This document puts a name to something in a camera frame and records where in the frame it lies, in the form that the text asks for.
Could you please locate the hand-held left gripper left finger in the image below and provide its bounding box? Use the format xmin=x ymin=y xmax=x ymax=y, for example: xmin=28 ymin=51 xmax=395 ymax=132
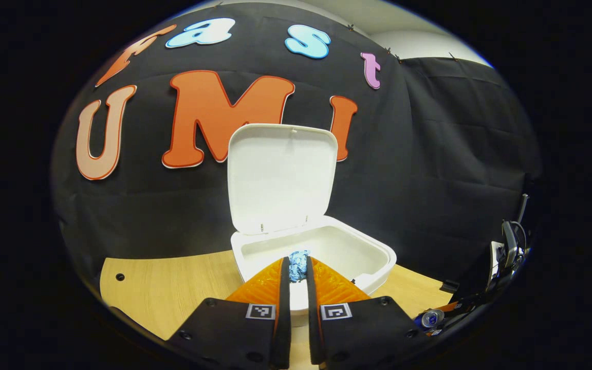
xmin=165 ymin=256 xmax=292 ymax=370

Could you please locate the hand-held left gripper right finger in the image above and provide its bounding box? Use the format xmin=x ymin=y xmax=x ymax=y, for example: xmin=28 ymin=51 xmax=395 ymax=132
xmin=305 ymin=255 xmax=429 ymax=370

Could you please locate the blue pop can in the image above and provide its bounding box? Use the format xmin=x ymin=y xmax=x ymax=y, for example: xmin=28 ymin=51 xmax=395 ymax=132
xmin=421 ymin=308 xmax=445 ymax=329

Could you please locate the blue paper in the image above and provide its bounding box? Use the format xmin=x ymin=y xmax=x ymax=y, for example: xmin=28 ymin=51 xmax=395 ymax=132
xmin=289 ymin=250 xmax=310 ymax=282

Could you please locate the white garbage bin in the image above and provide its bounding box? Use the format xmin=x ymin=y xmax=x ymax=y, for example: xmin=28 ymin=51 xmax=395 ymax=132
xmin=227 ymin=123 xmax=397 ymax=327

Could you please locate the wooden desktop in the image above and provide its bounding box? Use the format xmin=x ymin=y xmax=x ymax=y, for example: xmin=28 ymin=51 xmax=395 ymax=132
xmin=100 ymin=250 xmax=453 ymax=370

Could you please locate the black backdrop cloth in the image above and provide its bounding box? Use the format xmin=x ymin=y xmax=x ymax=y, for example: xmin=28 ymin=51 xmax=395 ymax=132
xmin=50 ymin=3 xmax=542 ymax=288

